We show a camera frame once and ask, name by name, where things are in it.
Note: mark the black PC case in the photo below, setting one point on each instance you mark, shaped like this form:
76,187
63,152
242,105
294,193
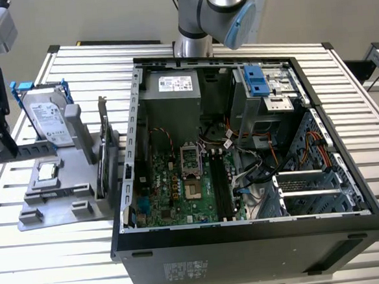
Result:
250,261

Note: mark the grey metal drive cage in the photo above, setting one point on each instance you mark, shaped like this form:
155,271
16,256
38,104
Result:
256,118

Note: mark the silver CPU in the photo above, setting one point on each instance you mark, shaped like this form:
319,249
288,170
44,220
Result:
48,172

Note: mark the hard disk in blue carrier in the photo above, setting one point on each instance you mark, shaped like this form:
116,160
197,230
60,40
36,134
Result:
44,116

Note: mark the disk bay with white rails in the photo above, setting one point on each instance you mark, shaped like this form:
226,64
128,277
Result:
310,201

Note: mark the RAM stick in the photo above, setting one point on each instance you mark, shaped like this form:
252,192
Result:
58,193
34,150

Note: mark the graphics card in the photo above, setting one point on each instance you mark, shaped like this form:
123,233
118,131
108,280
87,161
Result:
101,177

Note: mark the black table corner cap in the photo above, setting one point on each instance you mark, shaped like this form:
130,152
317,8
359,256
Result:
54,49
327,46

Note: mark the grey power supply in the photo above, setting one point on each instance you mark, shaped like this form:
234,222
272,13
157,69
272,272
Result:
174,117

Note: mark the blue video port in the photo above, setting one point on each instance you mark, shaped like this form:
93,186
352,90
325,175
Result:
143,206

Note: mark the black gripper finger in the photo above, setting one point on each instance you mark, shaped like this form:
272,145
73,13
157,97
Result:
7,141

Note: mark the grey parts rack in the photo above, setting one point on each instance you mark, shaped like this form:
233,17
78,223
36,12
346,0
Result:
75,179

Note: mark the black RAM slot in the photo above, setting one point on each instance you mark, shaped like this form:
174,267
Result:
219,185
223,185
227,185
215,185

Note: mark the black chipset chip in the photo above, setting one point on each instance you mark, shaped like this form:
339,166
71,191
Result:
166,212

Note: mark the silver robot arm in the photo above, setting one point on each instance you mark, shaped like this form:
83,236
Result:
199,4

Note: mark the blue plastic drive latch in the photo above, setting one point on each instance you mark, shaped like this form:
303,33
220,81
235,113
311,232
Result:
255,79

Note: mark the green motherboard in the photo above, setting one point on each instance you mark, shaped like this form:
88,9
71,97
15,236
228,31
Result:
167,198

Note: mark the CPU socket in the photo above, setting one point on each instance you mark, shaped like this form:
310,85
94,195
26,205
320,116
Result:
193,190

